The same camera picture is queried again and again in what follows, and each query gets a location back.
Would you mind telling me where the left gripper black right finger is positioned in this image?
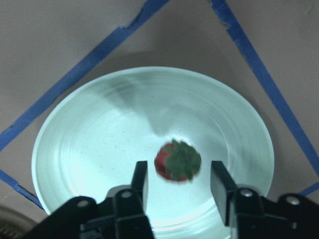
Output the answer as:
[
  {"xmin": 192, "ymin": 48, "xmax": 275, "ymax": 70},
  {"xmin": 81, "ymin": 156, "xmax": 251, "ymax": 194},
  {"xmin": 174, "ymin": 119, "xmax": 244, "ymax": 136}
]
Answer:
[{"xmin": 210, "ymin": 161, "xmax": 237, "ymax": 226}]

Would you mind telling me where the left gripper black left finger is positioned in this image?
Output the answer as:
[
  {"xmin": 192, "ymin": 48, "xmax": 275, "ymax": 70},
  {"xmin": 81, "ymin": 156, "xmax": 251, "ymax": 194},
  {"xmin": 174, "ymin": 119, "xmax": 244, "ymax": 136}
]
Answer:
[{"xmin": 131, "ymin": 161, "xmax": 149, "ymax": 212}]

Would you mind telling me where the brown wicker basket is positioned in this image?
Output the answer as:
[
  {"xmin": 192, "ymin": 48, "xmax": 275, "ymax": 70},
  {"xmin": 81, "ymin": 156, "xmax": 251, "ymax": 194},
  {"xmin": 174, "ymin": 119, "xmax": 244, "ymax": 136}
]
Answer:
[{"xmin": 0, "ymin": 205, "xmax": 36, "ymax": 239}]

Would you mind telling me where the pale green round plate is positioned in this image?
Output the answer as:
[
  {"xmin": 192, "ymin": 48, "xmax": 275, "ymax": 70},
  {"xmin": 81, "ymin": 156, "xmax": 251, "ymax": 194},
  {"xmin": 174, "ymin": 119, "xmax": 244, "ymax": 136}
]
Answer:
[{"xmin": 32, "ymin": 67, "xmax": 274, "ymax": 239}]

